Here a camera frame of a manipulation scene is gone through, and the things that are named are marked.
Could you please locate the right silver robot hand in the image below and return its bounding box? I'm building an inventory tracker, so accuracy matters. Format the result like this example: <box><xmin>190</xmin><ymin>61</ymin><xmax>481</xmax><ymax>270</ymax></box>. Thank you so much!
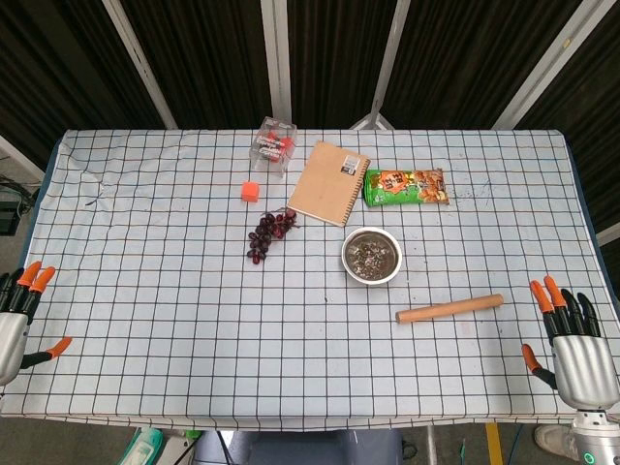
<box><xmin>521</xmin><ymin>275</ymin><xmax>609</xmax><ymax>413</ymax></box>

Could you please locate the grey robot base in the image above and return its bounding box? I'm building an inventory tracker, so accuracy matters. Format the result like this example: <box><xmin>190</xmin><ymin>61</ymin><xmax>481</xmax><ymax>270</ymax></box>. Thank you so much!
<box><xmin>193</xmin><ymin>429</ymin><xmax>404</xmax><ymax>465</ymax></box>

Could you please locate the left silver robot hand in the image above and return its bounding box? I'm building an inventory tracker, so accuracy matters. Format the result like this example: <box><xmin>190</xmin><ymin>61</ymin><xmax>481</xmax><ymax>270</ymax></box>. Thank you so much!
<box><xmin>0</xmin><ymin>261</ymin><xmax>74</xmax><ymax>388</ymax></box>

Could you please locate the white grid tablecloth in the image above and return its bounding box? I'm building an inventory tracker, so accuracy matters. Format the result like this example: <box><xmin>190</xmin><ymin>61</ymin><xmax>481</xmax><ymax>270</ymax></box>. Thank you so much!
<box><xmin>0</xmin><ymin>128</ymin><xmax>620</xmax><ymax>432</ymax></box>

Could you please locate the stainless steel bowl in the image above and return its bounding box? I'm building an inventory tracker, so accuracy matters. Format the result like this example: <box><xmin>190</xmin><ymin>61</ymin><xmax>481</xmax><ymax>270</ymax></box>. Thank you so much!
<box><xmin>341</xmin><ymin>226</ymin><xmax>404</xmax><ymax>287</ymax></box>

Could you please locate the brown spiral notebook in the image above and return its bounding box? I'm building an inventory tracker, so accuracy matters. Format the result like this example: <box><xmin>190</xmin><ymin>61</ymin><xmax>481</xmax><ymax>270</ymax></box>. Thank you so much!
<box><xmin>287</xmin><ymin>139</ymin><xmax>372</xmax><ymax>229</ymax></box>

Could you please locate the green snack bag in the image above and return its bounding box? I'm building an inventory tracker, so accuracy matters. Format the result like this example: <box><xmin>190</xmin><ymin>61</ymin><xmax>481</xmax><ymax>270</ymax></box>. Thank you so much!
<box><xmin>362</xmin><ymin>168</ymin><xmax>451</xmax><ymax>208</ymax></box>

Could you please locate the wooden stick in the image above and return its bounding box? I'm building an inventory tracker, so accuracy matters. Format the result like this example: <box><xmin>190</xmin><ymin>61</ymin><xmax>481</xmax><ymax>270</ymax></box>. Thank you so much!
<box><xmin>395</xmin><ymin>294</ymin><xmax>505</xmax><ymax>326</ymax></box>

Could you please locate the grey sneaker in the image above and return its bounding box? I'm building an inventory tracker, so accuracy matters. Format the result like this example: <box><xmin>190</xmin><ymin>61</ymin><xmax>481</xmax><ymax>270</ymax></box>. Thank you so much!
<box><xmin>534</xmin><ymin>423</ymin><xmax>580</xmax><ymax>464</ymax></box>

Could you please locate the green white package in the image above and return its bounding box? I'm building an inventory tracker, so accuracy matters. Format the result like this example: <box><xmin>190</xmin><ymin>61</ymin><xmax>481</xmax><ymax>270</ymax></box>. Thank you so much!
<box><xmin>119</xmin><ymin>426</ymin><xmax>165</xmax><ymax>465</ymax></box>

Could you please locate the dark red grape bunch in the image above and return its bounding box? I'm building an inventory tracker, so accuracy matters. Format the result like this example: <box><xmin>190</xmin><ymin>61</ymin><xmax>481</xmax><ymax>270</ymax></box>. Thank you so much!
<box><xmin>246</xmin><ymin>208</ymin><xmax>301</xmax><ymax>265</ymax></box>

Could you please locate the clear plastic box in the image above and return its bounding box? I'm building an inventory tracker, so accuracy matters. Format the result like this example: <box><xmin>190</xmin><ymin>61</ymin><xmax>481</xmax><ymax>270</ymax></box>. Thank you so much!
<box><xmin>250</xmin><ymin>115</ymin><xmax>298</xmax><ymax>179</ymax></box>

